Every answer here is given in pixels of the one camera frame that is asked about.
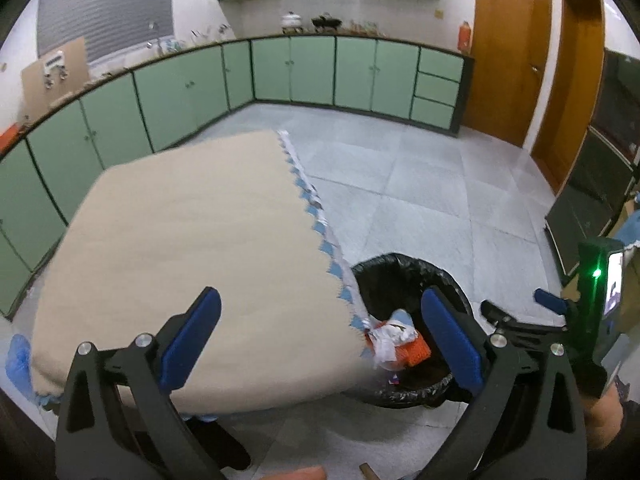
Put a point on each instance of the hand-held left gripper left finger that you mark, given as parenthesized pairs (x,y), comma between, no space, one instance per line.
(192,340)

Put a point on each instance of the orange knitted cloth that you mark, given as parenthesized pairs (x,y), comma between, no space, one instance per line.
(417,350)

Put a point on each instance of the brown wooden door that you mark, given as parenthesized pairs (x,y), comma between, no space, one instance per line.
(570,110)
(505,60)

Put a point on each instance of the metal kitchen faucet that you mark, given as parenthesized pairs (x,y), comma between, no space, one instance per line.
(159,42)

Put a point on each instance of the dark brown furniture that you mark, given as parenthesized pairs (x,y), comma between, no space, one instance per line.
(20,435)

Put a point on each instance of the green lower cabinet run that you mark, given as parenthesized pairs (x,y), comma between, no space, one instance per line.
(115,115)

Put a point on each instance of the person's right hand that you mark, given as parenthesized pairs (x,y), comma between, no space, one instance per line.
(605,422)

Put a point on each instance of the red fire extinguisher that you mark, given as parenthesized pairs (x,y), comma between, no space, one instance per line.
(465,37)

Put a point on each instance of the black framed panel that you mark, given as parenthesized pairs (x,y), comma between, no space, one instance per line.
(600,175)

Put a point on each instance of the grey window blind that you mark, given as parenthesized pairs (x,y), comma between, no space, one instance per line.
(100,5)

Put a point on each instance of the orange plastic tray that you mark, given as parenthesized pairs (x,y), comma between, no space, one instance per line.
(6,140)

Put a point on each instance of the black lined trash bin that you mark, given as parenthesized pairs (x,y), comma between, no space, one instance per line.
(400,280)

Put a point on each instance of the white orange wrapper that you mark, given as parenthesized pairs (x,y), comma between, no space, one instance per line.
(392,342)

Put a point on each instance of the green cabinet run with drawers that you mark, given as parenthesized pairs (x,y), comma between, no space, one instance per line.
(310,70)

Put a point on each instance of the black wok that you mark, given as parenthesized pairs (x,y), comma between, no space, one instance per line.
(326,21)

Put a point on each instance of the blue plastic bag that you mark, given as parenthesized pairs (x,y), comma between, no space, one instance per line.
(17,360)

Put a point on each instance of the brown cardboard sheet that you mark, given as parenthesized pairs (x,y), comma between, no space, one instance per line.
(65,85)

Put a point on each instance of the person's left hand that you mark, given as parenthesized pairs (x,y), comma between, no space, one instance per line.
(297,473)

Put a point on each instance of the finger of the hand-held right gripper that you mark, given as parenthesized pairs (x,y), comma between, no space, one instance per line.
(549,300)
(492,312)

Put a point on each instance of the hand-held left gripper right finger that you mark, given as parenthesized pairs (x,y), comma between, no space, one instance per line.
(452,340)

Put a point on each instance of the beige tablecloth with blue trim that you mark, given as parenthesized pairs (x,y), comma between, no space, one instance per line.
(175,240)

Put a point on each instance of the white cooking pot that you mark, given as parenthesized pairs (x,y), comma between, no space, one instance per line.
(291,20)

